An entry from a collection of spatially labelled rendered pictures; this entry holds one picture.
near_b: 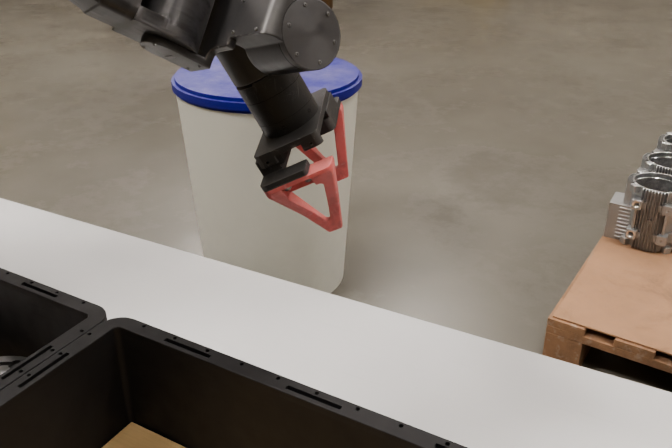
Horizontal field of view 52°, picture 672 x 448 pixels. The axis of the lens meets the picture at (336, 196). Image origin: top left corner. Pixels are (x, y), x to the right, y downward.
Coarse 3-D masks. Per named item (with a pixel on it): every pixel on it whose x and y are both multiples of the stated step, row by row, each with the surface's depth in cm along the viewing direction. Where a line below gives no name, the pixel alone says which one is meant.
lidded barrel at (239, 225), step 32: (352, 64) 222; (192, 96) 194; (224, 96) 190; (352, 96) 206; (192, 128) 202; (224, 128) 194; (256, 128) 192; (352, 128) 213; (192, 160) 210; (224, 160) 199; (288, 160) 198; (352, 160) 222; (224, 192) 205; (256, 192) 202; (320, 192) 208; (224, 224) 211; (256, 224) 207; (288, 224) 208; (224, 256) 217; (256, 256) 213; (288, 256) 213; (320, 256) 219; (320, 288) 226
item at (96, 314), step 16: (0, 272) 65; (16, 288) 63; (32, 288) 63; (48, 288) 62; (64, 304) 60; (80, 304) 60; (96, 320) 58; (64, 336) 56; (80, 336) 56; (48, 352) 54; (16, 368) 52; (32, 368) 52; (0, 384) 50
